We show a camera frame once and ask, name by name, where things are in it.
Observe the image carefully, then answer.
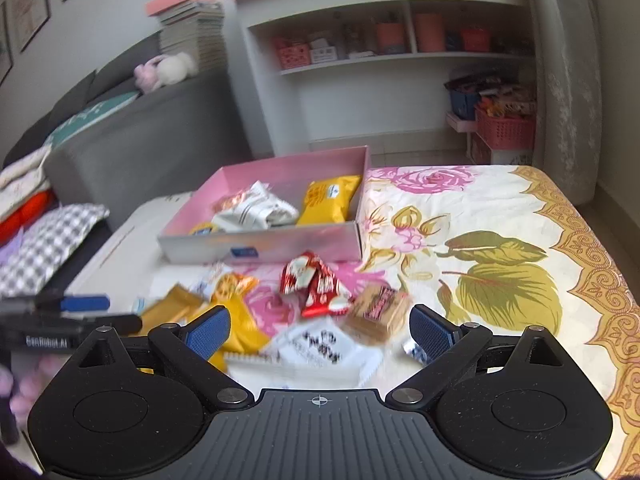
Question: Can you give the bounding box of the pink plush toy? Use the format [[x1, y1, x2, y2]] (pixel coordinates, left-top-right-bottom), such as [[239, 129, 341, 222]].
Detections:
[[134, 52, 198, 94]]

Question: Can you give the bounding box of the blue white small packet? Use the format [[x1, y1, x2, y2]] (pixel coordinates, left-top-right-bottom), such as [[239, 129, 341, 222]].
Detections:
[[402, 338, 432, 365]]

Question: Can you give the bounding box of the large yellow sandwich cake packet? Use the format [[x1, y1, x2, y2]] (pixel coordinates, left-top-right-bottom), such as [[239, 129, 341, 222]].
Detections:
[[297, 176, 361, 226]]

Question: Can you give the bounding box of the grey sofa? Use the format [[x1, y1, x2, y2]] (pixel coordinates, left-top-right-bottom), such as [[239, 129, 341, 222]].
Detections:
[[0, 34, 252, 212]]

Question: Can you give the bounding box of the pink cardboard box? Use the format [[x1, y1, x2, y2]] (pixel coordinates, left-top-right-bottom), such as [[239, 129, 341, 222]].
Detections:
[[158, 146, 370, 264]]

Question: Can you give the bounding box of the white shelf unit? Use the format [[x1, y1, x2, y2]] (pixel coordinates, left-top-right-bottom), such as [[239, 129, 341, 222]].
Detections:
[[228, 0, 533, 156]]

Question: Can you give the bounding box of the lace curtain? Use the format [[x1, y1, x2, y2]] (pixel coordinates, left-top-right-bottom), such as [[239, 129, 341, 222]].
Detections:
[[528, 0, 602, 205]]

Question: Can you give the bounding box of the stack of books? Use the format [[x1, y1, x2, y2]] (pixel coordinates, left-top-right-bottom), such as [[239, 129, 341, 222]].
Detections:
[[145, 0, 228, 70]]

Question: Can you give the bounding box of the brown wafer packet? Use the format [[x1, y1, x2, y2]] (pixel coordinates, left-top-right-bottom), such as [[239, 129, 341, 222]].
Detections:
[[343, 284, 410, 344]]

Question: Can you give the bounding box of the teal cushion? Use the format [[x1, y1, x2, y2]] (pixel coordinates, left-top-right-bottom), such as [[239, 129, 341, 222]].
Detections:
[[44, 91, 140, 148]]

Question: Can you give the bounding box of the orange yellow snack packet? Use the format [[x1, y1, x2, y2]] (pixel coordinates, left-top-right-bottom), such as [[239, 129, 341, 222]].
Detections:
[[189, 264, 270, 372]]

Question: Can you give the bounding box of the red white snack packet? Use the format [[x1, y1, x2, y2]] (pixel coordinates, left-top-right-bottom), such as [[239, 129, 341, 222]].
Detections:
[[279, 252, 354, 318]]

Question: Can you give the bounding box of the floral table cloth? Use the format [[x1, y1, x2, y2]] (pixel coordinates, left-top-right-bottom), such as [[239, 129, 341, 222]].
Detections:
[[68, 166, 639, 479]]

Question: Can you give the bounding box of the golden long snack packet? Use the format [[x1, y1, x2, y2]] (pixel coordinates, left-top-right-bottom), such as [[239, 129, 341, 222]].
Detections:
[[138, 284, 204, 336]]

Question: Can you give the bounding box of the grey checked pillow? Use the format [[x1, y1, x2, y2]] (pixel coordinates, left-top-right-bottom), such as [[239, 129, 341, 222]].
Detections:
[[1, 204, 110, 298]]

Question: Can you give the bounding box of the yellow biscuit packet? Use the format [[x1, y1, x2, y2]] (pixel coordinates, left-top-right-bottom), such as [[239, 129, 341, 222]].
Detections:
[[189, 221, 222, 235]]

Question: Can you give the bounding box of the pink plastic basket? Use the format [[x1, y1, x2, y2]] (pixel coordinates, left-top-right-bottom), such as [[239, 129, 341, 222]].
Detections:
[[475, 106, 536, 151]]

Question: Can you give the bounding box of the white nut snack packet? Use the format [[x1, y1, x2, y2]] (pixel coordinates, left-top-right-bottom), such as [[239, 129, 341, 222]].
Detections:
[[212, 181, 299, 232]]

